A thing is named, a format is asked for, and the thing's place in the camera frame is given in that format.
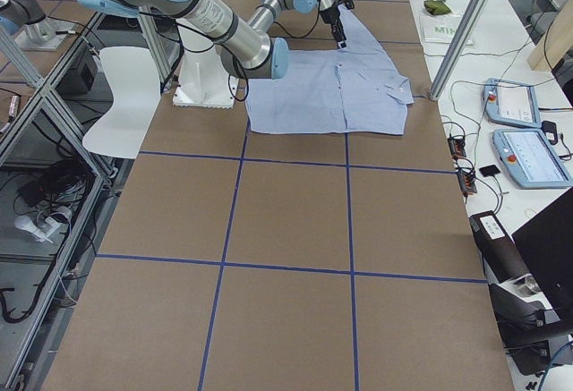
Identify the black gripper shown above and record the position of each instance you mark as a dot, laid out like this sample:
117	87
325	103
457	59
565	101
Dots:
331	16

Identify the light blue striped shirt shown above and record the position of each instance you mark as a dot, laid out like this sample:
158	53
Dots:
353	89

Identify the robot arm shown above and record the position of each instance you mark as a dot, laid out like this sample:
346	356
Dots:
247	51
267	12

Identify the white MINI plastic bag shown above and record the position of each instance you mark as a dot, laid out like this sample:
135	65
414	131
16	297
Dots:
439	29

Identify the green fabric pouch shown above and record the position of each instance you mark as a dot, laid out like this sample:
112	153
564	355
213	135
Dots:
436	7

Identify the far blue teach pendant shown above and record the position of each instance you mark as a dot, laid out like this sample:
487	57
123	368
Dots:
511	103

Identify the blue teach pendant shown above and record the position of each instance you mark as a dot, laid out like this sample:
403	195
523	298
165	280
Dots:
530	159
511	103

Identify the white plastic chair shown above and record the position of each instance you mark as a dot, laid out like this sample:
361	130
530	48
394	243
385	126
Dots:
132	76

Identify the near blue teach pendant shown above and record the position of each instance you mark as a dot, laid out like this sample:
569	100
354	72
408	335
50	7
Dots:
530	159

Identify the black monitor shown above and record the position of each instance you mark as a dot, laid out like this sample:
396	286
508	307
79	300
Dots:
545	245

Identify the black monitor stand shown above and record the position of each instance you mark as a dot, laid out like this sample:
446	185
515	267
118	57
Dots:
531	333

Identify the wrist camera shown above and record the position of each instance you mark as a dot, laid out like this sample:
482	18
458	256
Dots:
349	4

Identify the aluminium frame post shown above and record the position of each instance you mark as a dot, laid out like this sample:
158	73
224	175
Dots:
465	28

